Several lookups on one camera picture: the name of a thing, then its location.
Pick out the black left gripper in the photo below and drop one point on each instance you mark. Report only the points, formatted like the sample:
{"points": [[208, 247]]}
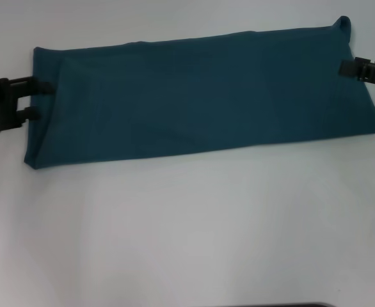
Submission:
{"points": [[0, 107]]}

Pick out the teal t-shirt with FREE print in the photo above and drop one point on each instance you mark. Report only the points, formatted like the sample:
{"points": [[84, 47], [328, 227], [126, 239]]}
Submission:
{"points": [[200, 96]]}

